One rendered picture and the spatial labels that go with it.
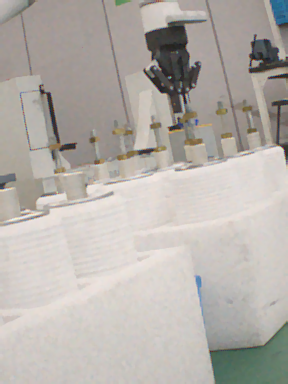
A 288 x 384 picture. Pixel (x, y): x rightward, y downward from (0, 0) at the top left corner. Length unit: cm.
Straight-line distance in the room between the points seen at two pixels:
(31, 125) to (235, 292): 285
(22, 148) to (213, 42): 338
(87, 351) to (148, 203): 47
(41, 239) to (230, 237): 37
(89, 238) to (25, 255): 11
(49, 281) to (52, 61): 738
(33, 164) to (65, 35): 426
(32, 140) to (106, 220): 301
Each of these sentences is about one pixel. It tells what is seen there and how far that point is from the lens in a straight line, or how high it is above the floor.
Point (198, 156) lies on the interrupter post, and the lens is 102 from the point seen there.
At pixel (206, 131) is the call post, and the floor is 30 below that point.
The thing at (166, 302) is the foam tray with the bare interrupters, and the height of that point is 14.
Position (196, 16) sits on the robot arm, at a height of 50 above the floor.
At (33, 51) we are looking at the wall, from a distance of 819.
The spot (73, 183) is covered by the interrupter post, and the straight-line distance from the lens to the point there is 75.
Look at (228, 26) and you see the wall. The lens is 669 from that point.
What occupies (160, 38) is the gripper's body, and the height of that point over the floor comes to 48.
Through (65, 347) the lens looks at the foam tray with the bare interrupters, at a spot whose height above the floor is 15.
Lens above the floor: 29
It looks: 3 degrees down
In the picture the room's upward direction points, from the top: 12 degrees counter-clockwise
